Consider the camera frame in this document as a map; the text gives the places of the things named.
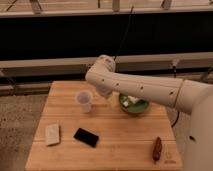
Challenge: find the green ceramic bowl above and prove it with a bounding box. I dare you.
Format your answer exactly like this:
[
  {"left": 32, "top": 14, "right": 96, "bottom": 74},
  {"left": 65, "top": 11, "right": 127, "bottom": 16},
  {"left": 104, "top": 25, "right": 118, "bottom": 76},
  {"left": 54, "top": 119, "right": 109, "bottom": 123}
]
[{"left": 118, "top": 93, "right": 149, "bottom": 114}]

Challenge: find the red brown sausage toy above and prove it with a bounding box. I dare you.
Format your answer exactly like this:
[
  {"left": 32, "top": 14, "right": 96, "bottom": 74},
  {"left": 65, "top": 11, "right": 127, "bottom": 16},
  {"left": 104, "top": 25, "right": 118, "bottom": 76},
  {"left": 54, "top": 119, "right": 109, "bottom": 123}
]
[{"left": 152, "top": 137, "right": 162, "bottom": 161}]

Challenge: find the white sponge block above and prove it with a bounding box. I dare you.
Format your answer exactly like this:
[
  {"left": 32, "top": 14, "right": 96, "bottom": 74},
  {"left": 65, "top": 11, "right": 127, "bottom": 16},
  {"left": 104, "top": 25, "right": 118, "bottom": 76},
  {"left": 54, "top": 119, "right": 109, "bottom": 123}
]
[{"left": 45, "top": 124, "right": 60, "bottom": 146}]

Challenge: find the black smartphone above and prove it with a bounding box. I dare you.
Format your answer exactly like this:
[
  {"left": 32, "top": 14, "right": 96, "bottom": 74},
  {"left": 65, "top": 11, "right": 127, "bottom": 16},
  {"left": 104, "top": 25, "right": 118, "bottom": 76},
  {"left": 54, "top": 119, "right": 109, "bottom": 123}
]
[{"left": 74, "top": 128, "right": 99, "bottom": 147}]

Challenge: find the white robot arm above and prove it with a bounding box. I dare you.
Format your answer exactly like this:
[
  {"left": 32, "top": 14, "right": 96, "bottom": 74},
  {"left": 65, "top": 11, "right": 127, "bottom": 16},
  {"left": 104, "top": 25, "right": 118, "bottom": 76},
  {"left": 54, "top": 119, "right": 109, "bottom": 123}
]
[{"left": 85, "top": 55, "right": 213, "bottom": 171}]

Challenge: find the wooden table top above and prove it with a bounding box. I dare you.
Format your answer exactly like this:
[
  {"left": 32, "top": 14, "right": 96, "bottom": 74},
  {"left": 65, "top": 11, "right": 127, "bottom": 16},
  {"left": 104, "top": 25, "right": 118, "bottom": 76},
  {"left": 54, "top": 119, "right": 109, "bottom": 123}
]
[{"left": 25, "top": 81, "right": 182, "bottom": 171}]

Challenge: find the translucent white cup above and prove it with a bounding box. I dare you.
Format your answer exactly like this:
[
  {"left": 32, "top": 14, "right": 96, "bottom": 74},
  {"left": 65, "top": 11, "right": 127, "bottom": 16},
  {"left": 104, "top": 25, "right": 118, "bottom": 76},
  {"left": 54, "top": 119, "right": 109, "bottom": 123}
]
[{"left": 75, "top": 90, "right": 93, "bottom": 113}]

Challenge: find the white box in bowl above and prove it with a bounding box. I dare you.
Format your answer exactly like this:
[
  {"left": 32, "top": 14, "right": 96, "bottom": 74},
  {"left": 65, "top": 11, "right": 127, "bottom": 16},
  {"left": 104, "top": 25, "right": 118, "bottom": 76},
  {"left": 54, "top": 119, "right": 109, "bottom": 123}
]
[{"left": 122, "top": 96, "right": 139, "bottom": 107}]

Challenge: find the black hanging cable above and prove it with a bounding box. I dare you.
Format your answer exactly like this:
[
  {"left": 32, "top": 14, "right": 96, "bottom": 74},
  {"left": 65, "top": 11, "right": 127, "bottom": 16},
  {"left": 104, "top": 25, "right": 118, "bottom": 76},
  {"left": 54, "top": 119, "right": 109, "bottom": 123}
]
[{"left": 113, "top": 5, "right": 135, "bottom": 61}]

